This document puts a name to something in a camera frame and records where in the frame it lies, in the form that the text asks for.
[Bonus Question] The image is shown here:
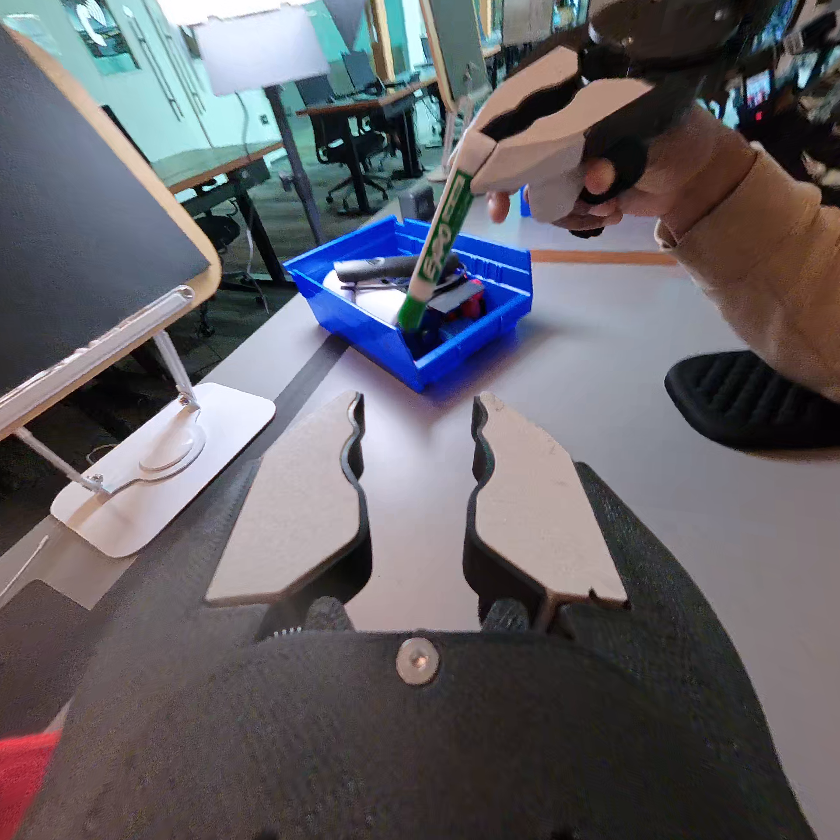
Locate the green whiteboard marker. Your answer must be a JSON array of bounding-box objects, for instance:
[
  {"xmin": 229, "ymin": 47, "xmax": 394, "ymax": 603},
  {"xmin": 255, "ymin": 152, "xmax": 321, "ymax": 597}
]
[{"xmin": 395, "ymin": 141, "xmax": 475, "ymax": 332}]

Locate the black handheld tool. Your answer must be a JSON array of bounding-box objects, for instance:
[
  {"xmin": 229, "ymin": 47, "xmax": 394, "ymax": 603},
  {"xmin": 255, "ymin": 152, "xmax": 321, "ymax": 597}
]
[{"xmin": 333, "ymin": 255, "xmax": 460, "ymax": 284}]

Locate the black armrest pad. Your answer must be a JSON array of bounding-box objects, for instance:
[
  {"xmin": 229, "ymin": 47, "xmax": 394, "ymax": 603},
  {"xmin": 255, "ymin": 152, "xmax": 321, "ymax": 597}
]
[{"xmin": 664, "ymin": 351, "xmax": 840, "ymax": 452}]

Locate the black office chair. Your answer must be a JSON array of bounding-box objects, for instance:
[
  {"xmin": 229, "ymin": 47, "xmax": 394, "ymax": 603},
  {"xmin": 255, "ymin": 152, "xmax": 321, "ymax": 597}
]
[{"xmin": 295, "ymin": 56, "xmax": 393, "ymax": 212}]

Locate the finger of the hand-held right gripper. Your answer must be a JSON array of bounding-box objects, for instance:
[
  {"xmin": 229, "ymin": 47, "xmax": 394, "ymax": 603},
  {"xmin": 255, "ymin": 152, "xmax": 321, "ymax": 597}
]
[
  {"xmin": 468, "ymin": 45, "xmax": 585, "ymax": 144},
  {"xmin": 471, "ymin": 79, "xmax": 657, "ymax": 196}
]

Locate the black board with wooden rim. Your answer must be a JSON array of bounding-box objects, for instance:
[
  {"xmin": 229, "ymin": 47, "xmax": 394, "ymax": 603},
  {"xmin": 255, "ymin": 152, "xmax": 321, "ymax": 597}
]
[{"xmin": 0, "ymin": 26, "xmax": 224, "ymax": 395}]

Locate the red plastic bin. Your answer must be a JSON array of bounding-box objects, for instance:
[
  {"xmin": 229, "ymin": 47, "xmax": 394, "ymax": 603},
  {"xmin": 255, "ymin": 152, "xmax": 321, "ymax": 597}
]
[{"xmin": 0, "ymin": 730, "xmax": 63, "ymax": 840}]

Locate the person's right forearm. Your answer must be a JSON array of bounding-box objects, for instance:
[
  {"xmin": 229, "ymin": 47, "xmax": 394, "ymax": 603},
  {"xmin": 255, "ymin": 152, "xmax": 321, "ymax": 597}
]
[{"xmin": 655, "ymin": 134, "xmax": 840, "ymax": 401}]

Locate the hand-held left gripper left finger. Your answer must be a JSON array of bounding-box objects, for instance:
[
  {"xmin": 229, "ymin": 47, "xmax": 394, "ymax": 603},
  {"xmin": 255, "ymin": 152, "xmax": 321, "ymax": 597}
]
[{"xmin": 205, "ymin": 392, "xmax": 371, "ymax": 608}]

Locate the raised white standing desk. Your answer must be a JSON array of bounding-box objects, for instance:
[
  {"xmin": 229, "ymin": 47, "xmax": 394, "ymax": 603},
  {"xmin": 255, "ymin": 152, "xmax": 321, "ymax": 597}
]
[{"xmin": 193, "ymin": 7, "xmax": 329, "ymax": 290}]

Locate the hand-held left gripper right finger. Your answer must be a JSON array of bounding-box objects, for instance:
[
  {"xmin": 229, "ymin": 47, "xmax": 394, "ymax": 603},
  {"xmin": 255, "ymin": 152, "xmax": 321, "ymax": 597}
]
[{"xmin": 467, "ymin": 392, "xmax": 630, "ymax": 608}]

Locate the white paper roll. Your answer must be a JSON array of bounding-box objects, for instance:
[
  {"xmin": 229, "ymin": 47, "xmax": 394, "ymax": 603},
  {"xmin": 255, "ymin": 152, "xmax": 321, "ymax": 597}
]
[{"xmin": 322, "ymin": 269, "xmax": 411, "ymax": 329}]

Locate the person's right hand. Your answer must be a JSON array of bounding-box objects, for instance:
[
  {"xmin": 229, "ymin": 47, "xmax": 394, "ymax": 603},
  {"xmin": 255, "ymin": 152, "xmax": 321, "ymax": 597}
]
[{"xmin": 487, "ymin": 105, "xmax": 756, "ymax": 238}]

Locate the wooden office desk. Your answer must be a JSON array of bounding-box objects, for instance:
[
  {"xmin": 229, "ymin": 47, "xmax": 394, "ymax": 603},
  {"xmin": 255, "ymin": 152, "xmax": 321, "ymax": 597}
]
[
  {"xmin": 298, "ymin": 72, "xmax": 441, "ymax": 181},
  {"xmin": 151, "ymin": 141, "xmax": 286, "ymax": 290}
]

